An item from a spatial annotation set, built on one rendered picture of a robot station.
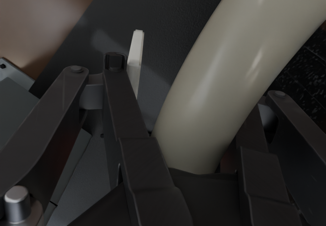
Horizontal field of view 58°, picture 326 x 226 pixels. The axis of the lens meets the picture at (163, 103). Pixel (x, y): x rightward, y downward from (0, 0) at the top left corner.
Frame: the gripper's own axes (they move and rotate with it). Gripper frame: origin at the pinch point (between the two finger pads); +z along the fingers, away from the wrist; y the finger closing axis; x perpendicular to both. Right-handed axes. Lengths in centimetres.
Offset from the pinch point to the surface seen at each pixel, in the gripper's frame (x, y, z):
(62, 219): -116, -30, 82
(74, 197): -101, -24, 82
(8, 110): -49, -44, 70
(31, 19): -22, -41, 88
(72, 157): -63, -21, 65
